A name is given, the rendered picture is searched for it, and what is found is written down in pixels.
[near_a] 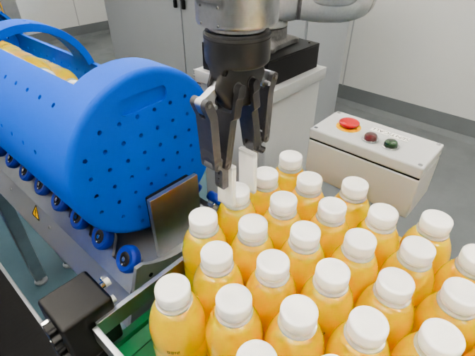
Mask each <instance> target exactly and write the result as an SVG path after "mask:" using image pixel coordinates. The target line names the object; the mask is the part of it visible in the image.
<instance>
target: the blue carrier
mask: <svg viewBox="0 0 475 356"><path fill-rule="evenodd" d="M23 32H44V33H48V34H50V35H52V36H54V37H55V38H57V39H58V40H59V41H60V42H62V43H63V44H64V45H65V46H66V47H67V48H68V49H69V51H70V52H68V51H65V50H63V49H60V48H58V47H55V46H53V45H51V44H48V43H46V42H43V41H41V40H38V39H35V38H34V37H31V36H28V35H25V34H23ZM2 40H4V41H6V42H9V43H11V44H13V45H15V46H17V47H19V48H21V49H22V50H24V51H26V52H28V53H30V54H32V55H34V56H36V57H39V58H42V59H46V60H48V61H50V62H52V63H55V64H57V65H59V66H62V67H64V68H65V69H68V70H70V71H71V72H73V73H74V74H75V75H76V77H77V78H78V80H77V81H76V82H75V83H74V84H71V83H69V82H67V81H65V80H63V79H61V78H59V77H57V76H55V75H53V74H51V73H49V72H47V71H45V70H43V69H41V68H39V67H37V66H35V65H33V64H31V63H29V62H27V61H24V60H22V59H20V58H18V57H16V56H14V55H12V54H10V53H8V52H6V51H4V50H2V49H0V146H1V147H2V148H3V149H4V150H5V151H6V152H7V153H8V154H9V155H11V156H12V157H13V158H14V159H15V160H17V161H18V162H19V163H20V164H21V165H22V166H24V168H25V169H26V170H28V171H29V172H30V173H31V174H32V175H34V176H35V177H36V178H37V179H38V180H40V181H41V182H42V183H43V184H44V185H45V186H46V187H47V188H48V189H49V190H51V191H52V192H53V193H54V194H55V195H56V196H58V197H59V198H60V199H61V200H62V201H63V202H65V204H66V205H68V206H69V207H70V208H71V209H72V210H74V211H75V212H76V213H77V214H78V215H79V216H81V217H82V218H83V219H84V220H85V221H86V222H87V223H89V224H91V225H92V226H94V227H96V228H98V229H100V230H104V231H107V232H113V233H130V232H137V231H140V230H145V229H146V228H149V227H150V226H151V224H150V220H149V216H148V209H147V205H146V197H147V196H148V195H150V194H152V193H153V192H155V191H157V190H159V189H161V188H163V187H164V186H166V185H168V184H170V183H171V182H173V181H175V180H176V179H179V178H180V177H182V176H184V175H186V174H187V175H188V176H189V175H191V174H193V173H195V174H197V175H198V183H199V182H200V180H201V178H202V177H203V175H204V172H205V170H206V166H204V165H202V163H201V153H200V147H199V137H198V131H197V120H196V115H195V113H194V110H193V109H192V106H191V105H190V102H189V101H190V98H191V96H193V95H196V96H200V95H201V94H202V93H203V92H204V91H203V90H202V89H201V87H200V86H199V84H198V83H197V82H196V81H195V80H194V79H193V78H191V77H190V76H188V75H187V74H186V73H184V72H182V71H180V70H178V69H175V68H173V67H170V66H166V65H164V64H160V63H158V62H156V61H152V60H149V59H143V58H137V57H129V58H122V59H115V60H112V61H109V62H106V63H104V64H101V65H100V64H97V63H95V62H94V61H93V58H92V56H91V55H90V54H89V52H88V51H87V49H86V48H85V47H84V46H83V45H82V44H81V43H80V42H79V41H78V40H77V39H75V38H74V37H72V36H71V35H70V34H68V33H66V32H64V31H63V30H60V29H58V28H54V27H52V26H49V25H46V24H44V23H40V22H37V21H33V20H26V19H10V18H9V17H8V16H7V15H6V14H5V13H3V12H1V11H0V41H2Z"/></svg>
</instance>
